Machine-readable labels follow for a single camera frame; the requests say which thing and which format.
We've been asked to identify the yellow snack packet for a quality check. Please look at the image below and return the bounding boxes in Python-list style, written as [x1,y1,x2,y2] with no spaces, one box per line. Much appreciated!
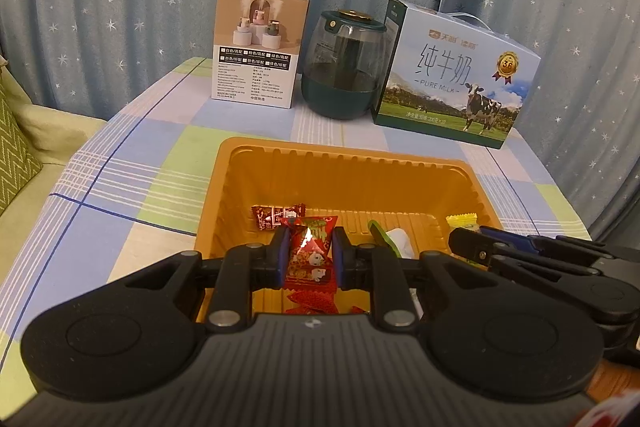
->
[446,212,480,232]

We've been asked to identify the green white candy packet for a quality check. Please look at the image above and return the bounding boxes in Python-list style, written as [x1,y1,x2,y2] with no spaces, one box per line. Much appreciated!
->
[368,220,416,259]

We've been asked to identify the dark red candy packet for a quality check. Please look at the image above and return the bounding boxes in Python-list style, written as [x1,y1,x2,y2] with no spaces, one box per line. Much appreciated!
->
[252,204,306,231]

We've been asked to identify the red cartoon snack packet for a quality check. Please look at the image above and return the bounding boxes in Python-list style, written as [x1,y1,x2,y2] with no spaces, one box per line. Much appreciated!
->
[281,216,337,294]

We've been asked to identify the large red snack packet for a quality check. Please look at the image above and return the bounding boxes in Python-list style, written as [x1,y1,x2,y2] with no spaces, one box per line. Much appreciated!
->
[283,289,370,315]

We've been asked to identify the person's right hand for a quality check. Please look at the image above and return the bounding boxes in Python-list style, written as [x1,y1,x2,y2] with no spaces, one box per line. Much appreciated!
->
[587,360,640,402]

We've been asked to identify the orange plastic tray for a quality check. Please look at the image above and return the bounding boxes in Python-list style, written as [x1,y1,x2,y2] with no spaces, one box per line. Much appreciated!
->
[193,136,504,323]

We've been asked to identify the blue milk carton box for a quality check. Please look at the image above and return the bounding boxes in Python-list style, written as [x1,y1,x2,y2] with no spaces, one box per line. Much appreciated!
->
[373,0,540,150]

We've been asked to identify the green chevron pillow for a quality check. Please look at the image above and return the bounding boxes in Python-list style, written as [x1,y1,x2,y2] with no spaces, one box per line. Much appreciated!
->
[1,65,42,212]

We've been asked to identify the dark green glass humidifier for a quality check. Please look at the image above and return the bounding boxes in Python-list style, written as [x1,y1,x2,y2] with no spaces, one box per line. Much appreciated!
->
[302,10,386,120]

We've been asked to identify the white humidifier box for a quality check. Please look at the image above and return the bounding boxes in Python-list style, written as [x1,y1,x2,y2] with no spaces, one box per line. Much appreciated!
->
[210,0,310,109]

